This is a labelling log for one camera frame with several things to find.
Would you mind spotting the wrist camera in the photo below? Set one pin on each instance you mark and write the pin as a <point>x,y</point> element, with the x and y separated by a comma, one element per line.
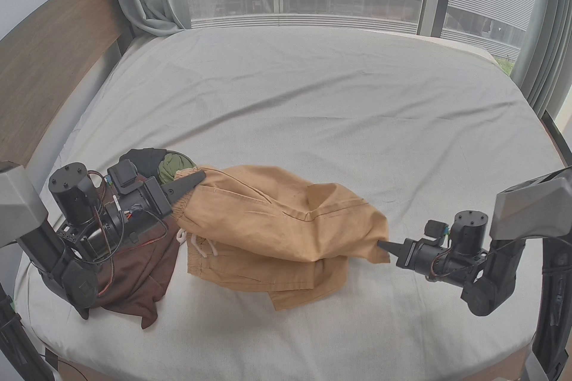
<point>434,229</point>
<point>123,174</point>

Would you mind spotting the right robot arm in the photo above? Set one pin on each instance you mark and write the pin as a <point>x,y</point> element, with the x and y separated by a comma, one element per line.
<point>527,200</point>

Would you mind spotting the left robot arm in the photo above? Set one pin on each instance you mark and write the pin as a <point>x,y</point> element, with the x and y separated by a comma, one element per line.
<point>27,209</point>

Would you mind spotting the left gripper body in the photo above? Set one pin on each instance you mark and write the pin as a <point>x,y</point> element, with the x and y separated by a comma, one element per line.
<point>143,209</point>

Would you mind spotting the tan shorts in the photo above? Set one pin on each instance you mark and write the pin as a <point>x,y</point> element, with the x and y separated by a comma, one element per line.
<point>277,214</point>

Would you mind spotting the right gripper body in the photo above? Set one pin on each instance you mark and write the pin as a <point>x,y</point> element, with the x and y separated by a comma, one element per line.
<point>420,258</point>

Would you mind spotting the bed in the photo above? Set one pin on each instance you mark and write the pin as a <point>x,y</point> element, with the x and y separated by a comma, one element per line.
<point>335,102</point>

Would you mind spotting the brown garment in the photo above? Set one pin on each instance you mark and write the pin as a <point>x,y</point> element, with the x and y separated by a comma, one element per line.
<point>138,276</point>

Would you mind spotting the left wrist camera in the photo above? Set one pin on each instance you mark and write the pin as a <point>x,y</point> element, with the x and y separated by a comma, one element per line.
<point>123,174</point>

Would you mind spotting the green garment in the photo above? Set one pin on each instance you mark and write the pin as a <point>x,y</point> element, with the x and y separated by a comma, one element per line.
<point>172,167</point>

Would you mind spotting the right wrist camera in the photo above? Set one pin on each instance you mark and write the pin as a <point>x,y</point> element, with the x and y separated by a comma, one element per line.
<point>434,229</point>

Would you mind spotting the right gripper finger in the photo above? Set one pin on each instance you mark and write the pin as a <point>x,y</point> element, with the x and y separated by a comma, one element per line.
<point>393,249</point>

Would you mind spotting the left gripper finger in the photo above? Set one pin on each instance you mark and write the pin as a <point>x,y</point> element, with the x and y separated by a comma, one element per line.
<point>181,187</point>

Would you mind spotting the black garment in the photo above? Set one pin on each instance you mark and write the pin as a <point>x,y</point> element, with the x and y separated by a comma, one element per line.
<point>143,160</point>

